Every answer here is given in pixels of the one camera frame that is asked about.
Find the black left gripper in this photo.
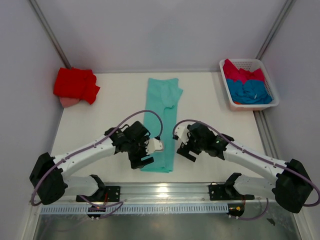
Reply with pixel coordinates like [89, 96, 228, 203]
[127, 135, 154, 169]

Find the teal t shirt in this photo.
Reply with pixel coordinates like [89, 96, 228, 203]
[141, 78, 183, 173]

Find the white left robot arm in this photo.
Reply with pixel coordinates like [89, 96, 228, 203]
[29, 121, 164, 206]

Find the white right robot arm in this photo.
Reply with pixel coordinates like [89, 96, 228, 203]
[172, 120, 316, 214]

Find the blue t shirt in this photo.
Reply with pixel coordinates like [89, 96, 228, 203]
[226, 79, 273, 105]

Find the white plastic basket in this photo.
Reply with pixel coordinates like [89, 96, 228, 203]
[219, 58, 280, 111]

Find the magenta t shirt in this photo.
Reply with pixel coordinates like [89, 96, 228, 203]
[222, 59, 265, 84]

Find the pink folded t shirt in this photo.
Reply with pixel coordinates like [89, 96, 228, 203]
[59, 97, 80, 108]

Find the red folded t shirt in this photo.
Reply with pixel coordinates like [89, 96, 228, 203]
[53, 67, 100, 105]

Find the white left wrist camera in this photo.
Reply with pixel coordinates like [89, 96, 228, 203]
[145, 138, 165, 155]

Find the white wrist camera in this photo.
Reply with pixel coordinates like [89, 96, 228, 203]
[145, 138, 165, 155]
[172, 126, 190, 145]

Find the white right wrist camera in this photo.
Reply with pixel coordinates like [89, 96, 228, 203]
[172, 126, 190, 145]

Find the aluminium mounting rail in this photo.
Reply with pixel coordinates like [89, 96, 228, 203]
[28, 181, 303, 205]

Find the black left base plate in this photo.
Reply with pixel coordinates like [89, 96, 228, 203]
[75, 185, 121, 203]

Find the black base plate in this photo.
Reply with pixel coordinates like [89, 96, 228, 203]
[75, 185, 121, 203]
[208, 182, 255, 201]

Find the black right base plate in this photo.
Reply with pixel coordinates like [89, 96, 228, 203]
[208, 182, 255, 201]

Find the white slotted cable duct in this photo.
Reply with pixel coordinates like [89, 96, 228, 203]
[40, 203, 229, 215]

